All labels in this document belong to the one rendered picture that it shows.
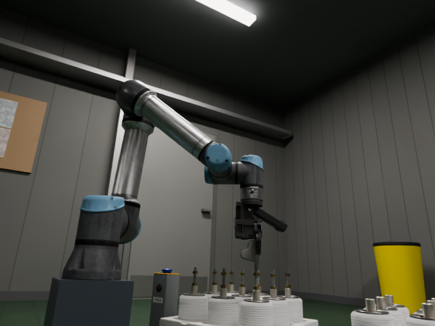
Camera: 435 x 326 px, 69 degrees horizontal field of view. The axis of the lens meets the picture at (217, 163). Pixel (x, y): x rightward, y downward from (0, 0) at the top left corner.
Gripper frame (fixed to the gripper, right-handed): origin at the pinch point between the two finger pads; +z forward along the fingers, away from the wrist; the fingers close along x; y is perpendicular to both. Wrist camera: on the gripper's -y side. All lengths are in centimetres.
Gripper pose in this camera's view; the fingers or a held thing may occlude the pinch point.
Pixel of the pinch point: (258, 267)
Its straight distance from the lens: 101.8
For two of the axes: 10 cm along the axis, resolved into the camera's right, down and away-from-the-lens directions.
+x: -0.4, -3.2, -9.5
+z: -0.4, 9.5, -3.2
